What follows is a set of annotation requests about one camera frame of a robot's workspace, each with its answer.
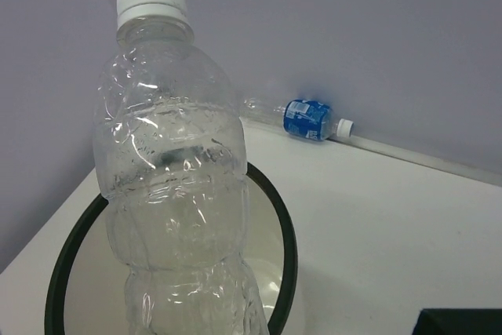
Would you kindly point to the clear crushed plastic bottle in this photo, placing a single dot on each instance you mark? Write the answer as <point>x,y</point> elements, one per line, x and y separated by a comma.
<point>171,162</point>

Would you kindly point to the white bin with black rim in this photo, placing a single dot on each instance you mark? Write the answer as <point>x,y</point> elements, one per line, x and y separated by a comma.
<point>86,289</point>

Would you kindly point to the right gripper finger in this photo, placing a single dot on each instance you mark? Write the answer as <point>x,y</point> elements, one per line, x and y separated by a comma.
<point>456,321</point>

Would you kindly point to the aluminium back rail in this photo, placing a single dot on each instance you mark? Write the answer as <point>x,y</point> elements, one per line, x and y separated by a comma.
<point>269,145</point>

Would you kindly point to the blue label plastic bottle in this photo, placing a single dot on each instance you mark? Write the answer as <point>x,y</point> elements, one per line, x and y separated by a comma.
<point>306,119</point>

